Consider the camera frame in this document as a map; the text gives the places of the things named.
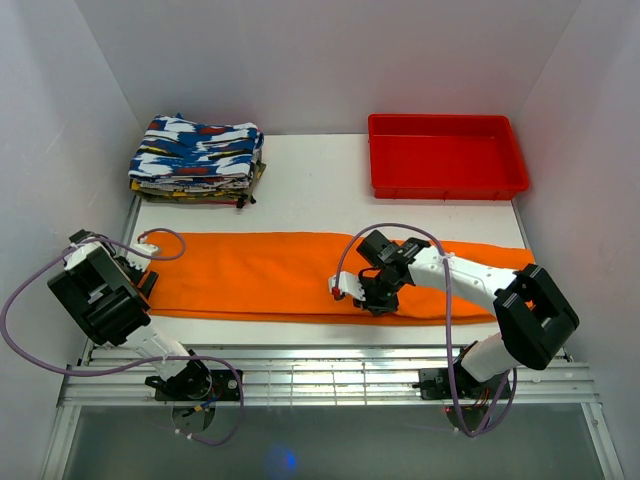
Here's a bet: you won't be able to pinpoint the red plastic tray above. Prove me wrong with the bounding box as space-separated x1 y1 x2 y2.
368 113 530 201

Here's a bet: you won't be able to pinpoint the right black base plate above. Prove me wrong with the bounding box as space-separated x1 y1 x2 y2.
412 366 502 400

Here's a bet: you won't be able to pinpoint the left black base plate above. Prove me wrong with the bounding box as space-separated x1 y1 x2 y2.
145 369 240 402

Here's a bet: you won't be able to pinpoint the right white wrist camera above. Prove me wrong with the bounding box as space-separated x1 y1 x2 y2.
328 271 365 301

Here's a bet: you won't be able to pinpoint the blue patterned folded trousers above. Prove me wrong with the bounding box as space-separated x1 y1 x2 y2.
128 115 264 183

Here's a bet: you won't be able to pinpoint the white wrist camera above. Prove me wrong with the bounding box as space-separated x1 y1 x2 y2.
328 271 365 301
126 240 161 271

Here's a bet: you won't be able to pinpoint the aluminium frame rails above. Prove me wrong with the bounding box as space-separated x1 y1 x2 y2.
42 194 624 480

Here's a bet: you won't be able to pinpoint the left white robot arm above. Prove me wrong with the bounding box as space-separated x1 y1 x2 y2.
47 230 213 401

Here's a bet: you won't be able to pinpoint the orange trousers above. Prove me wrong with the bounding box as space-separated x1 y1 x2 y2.
135 230 537 326

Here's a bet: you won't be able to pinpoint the stack of folded clothes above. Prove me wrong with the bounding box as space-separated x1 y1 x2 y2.
129 161 267 209

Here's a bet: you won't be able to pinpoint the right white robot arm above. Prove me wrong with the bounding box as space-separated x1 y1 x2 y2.
332 230 579 398

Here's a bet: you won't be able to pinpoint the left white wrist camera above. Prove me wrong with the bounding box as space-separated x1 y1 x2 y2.
126 240 161 271

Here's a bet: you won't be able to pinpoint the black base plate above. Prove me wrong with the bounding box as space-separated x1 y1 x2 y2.
145 369 240 402
412 366 502 400

